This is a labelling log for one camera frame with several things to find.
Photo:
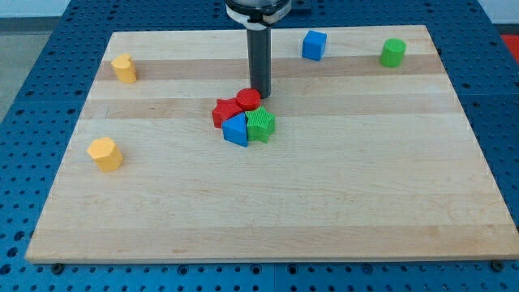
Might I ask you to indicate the robot arm flange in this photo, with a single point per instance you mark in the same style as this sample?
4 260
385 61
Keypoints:
257 14

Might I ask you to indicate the wooden board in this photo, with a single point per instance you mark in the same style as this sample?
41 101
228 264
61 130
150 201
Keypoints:
367 163

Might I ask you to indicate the green star block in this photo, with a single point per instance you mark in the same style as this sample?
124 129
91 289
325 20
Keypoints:
260 124

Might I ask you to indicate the blue triangle block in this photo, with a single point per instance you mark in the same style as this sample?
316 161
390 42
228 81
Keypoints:
235 130

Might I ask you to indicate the red cylinder block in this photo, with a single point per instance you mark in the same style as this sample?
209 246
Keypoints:
248 99

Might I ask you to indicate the red star block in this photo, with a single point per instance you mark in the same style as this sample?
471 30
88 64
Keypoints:
224 110

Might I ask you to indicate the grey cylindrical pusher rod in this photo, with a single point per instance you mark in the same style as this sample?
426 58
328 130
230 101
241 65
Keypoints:
259 58

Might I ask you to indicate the blue cube block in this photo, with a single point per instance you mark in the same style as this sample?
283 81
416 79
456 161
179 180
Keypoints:
314 44

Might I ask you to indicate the yellow hexagon block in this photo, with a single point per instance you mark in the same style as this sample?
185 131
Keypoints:
105 154

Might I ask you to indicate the yellow heart block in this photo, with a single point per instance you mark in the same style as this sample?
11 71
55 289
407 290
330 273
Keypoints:
124 68

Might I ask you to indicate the green cylinder block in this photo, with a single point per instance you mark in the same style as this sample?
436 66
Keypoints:
393 52

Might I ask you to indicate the blue perforated table plate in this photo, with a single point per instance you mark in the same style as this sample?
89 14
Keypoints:
39 124

